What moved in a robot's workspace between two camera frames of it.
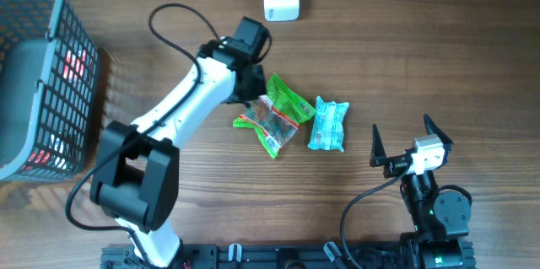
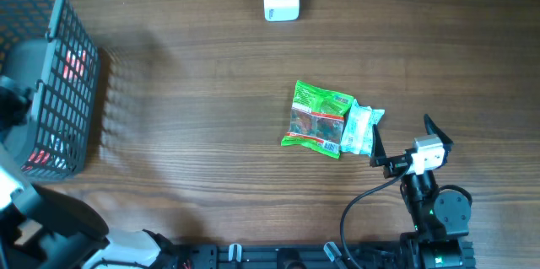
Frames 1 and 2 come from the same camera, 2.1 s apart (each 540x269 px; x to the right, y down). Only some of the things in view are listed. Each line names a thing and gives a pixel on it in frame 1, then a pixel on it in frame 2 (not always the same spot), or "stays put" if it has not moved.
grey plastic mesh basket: (49, 76) stays put
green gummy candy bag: (276, 115) → (317, 119)
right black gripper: (395, 164) stays put
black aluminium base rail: (349, 255) stays put
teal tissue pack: (329, 125) → (358, 131)
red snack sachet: (74, 67) stays put
